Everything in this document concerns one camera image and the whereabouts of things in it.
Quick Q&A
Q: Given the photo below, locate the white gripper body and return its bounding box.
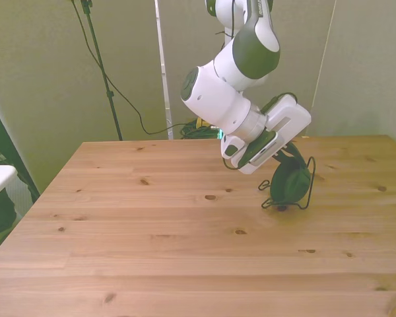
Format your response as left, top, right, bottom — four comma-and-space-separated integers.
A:
237, 94, 313, 176

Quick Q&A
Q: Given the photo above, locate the dark green bowl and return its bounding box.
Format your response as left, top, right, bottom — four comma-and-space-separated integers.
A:
271, 154, 313, 204

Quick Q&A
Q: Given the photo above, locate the white vertical strip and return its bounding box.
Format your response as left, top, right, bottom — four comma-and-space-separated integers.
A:
154, 0, 174, 141

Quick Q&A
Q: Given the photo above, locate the black tripod stand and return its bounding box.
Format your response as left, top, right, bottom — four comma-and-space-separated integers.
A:
81, 0, 124, 141

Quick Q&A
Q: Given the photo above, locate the dark leaning panel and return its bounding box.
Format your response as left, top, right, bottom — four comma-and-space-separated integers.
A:
0, 95, 41, 203

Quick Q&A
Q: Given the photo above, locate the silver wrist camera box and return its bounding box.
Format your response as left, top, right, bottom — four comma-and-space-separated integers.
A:
239, 130, 287, 166

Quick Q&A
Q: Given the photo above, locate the black wire dish rack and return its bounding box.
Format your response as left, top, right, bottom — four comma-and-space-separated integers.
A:
257, 156, 317, 211

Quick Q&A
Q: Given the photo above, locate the green coiled cable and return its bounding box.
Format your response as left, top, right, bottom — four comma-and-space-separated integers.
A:
180, 120, 223, 140

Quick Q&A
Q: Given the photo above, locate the black tripod cable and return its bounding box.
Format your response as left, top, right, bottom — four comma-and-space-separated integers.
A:
69, 0, 185, 135

